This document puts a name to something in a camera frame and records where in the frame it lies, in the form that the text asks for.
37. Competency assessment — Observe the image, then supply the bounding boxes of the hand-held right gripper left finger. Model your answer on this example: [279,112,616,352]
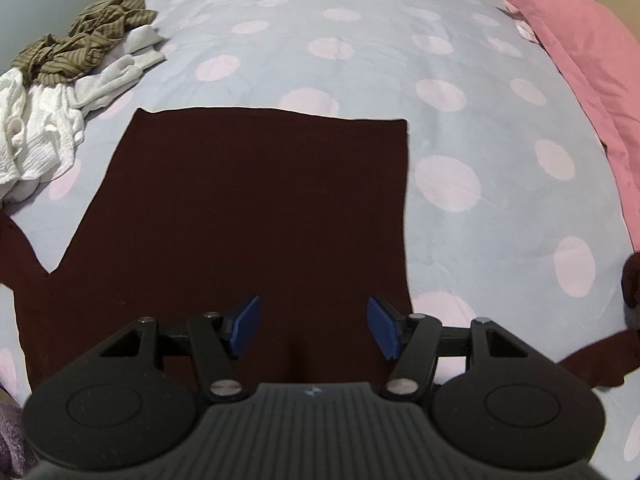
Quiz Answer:
[97,294,263,403]

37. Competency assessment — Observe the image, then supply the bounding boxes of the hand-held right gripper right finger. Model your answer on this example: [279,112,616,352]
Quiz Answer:
[366,296,533,402]

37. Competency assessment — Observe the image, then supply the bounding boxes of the maroon shirt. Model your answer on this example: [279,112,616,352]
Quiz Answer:
[0,106,640,401]

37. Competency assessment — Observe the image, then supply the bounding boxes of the person's purple fleece clothing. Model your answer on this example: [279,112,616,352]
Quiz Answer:
[0,400,36,480]

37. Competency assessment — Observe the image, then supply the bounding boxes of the white muslin cloth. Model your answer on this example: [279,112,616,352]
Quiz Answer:
[0,67,86,203]

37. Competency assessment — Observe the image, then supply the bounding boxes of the olive striped garment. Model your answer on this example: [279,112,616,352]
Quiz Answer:
[11,0,160,86]

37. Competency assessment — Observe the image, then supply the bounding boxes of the pink pillow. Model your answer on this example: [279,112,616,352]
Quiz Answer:
[492,0,640,253]

